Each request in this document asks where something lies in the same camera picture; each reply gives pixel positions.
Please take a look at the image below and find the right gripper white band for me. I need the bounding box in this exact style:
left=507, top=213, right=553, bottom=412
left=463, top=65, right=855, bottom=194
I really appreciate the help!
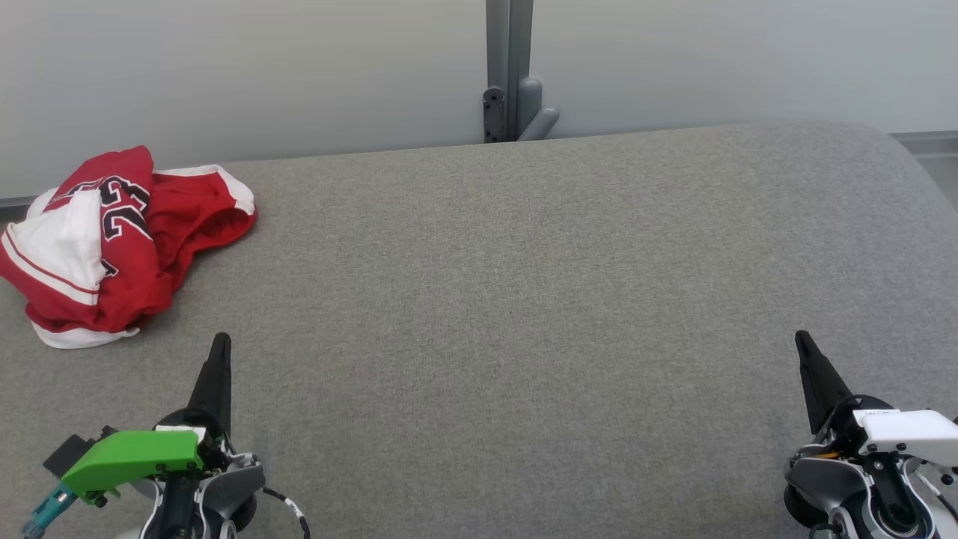
left=795, top=330, right=958, bottom=459

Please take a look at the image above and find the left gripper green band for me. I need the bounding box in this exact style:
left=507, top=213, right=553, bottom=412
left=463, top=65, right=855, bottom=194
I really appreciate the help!
left=60, top=332, right=233, bottom=504

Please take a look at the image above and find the red shorts white trim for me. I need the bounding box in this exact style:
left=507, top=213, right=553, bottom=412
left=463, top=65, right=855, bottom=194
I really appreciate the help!
left=26, top=165, right=257, bottom=350

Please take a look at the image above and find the red Bulls basketball jersey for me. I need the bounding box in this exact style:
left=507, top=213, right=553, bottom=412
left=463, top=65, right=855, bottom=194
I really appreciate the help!
left=0, top=146, right=162, bottom=334

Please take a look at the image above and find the grey fabric sofa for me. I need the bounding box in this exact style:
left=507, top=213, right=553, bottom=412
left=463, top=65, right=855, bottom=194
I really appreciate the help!
left=0, top=120, right=958, bottom=539

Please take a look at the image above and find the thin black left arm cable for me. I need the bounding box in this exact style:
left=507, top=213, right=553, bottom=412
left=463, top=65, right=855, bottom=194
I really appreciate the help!
left=262, top=487, right=311, bottom=539

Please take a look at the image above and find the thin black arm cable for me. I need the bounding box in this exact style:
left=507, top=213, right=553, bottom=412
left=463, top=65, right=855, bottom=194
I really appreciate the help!
left=262, top=487, right=311, bottom=539
left=917, top=463, right=958, bottom=521

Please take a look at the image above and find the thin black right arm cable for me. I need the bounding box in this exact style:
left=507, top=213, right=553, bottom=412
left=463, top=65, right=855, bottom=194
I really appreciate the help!
left=917, top=463, right=958, bottom=521

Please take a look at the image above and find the teal left camera connector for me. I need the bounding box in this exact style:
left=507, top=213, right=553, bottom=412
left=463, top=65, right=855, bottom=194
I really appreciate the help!
left=21, top=483, right=76, bottom=538

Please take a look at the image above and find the grey metal post with bracket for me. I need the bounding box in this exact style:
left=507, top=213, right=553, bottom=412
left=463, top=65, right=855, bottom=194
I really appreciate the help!
left=482, top=0, right=561, bottom=144

